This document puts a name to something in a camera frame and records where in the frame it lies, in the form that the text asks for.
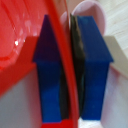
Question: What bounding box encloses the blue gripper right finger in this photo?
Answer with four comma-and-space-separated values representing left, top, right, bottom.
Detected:
69, 14, 115, 122

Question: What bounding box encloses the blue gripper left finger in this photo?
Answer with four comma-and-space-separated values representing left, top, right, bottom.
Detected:
32, 14, 70, 123

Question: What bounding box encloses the red bowl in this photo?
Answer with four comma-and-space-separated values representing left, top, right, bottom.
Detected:
0, 0, 81, 128

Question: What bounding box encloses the pink mug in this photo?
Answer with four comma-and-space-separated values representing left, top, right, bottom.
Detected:
65, 0, 108, 36

